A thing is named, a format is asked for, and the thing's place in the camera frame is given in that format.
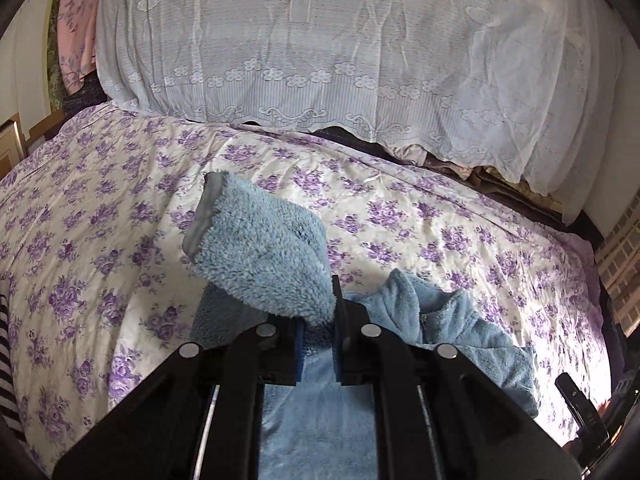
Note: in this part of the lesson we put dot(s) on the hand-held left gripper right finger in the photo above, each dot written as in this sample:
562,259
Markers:
338,355

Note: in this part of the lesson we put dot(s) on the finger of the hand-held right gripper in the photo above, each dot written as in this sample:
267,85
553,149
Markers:
580,405

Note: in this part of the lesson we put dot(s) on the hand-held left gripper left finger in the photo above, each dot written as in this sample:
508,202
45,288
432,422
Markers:
299,355

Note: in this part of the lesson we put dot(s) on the blue fleece garment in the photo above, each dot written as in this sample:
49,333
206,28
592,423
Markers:
260,250

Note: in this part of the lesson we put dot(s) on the folded brown blankets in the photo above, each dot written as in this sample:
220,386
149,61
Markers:
500,180

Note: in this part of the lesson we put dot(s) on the purple floral bedsheet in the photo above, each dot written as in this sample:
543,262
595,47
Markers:
100,210

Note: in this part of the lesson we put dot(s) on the black white striped cloth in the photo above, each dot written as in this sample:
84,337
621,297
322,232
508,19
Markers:
6,360

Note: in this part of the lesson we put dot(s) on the white lace cover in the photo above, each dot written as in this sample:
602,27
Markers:
300,60

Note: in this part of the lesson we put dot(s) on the pink floral cloth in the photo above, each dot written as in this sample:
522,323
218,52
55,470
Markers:
75,20

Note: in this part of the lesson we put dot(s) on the gold picture frame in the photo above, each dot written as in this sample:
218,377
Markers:
10,145

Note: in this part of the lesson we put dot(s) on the green patterned wall picture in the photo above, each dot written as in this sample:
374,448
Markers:
55,50

